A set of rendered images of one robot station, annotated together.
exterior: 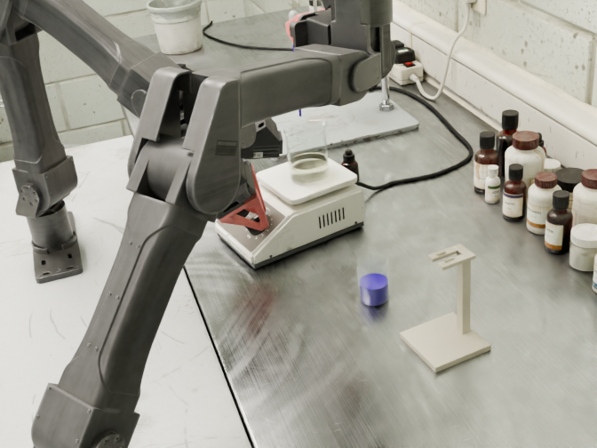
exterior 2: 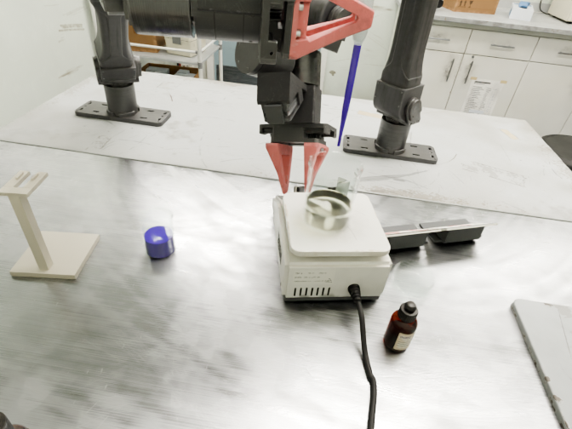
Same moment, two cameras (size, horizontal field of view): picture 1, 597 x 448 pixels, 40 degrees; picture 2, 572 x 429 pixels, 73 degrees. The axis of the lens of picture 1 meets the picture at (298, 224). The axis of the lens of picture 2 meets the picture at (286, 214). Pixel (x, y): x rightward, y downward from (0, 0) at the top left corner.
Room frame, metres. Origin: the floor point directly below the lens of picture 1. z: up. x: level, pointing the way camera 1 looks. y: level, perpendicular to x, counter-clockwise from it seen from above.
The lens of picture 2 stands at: (1.20, -0.41, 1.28)
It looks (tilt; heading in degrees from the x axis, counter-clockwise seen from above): 37 degrees down; 109
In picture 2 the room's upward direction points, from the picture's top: 6 degrees clockwise
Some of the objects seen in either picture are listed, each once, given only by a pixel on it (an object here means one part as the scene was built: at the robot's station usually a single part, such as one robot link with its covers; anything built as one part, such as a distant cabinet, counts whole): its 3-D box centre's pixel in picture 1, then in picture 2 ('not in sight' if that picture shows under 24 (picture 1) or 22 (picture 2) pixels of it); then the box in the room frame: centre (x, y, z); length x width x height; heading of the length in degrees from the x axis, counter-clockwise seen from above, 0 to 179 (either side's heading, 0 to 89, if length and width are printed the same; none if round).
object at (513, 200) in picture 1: (514, 191); not in sight; (1.08, -0.33, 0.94); 0.03 x 0.03 x 0.08
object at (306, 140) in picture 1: (308, 153); (330, 196); (1.12, -0.03, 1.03); 0.07 x 0.06 x 0.08; 117
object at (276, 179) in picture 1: (306, 177); (333, 221); (1.13, -0.02, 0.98); 0.12 x 0.12 x 0.01; 28
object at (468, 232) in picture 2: not in sight; (456, 224); (1.29, 0.15, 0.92); 0.09 x 0.06 x 0.04; 37
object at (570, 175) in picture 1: (571, 191); not in sight; (1.09, -0.42, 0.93); 0.05 x 0.05 x 0.06
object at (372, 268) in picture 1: (373, 280); (158, 233); (0.91, -0.09, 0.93); 0.04 x 0.04 x 0.06
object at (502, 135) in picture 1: (509, 143); not in sight; (1.23, -0.36, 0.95); 0.04 x 0.04 x 0.11
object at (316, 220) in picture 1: (294, 207); (324, 234); (1.12, 0.00, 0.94); 0.22 x 0.13 x 0.08; 118
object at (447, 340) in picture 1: (443, 300); (44, 218); (0.80, -0.16, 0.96); 0.08 x 0.08 x 0.13; 22
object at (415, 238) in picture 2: not in sight; (400, 230); (1.21, 0.09, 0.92); 0.09 x 0.06 x 0.04; 37
